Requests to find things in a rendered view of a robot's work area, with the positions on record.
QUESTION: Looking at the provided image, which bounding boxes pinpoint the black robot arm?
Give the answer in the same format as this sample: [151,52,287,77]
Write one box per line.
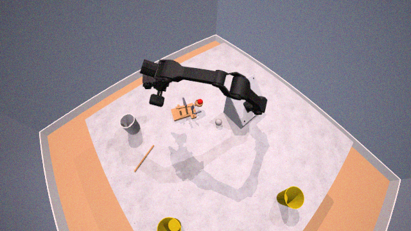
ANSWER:
[140,59,267,115]

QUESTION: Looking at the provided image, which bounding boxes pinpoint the yellow ribbed cup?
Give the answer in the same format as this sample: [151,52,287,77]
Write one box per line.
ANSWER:
[157,217,181,231]
[277,186,304,209]

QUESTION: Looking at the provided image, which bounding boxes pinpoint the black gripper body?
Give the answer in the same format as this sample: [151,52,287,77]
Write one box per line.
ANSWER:
[149,80,170,107]

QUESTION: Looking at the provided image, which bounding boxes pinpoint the white ball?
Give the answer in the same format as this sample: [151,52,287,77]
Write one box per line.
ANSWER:
[215,119,222,126]

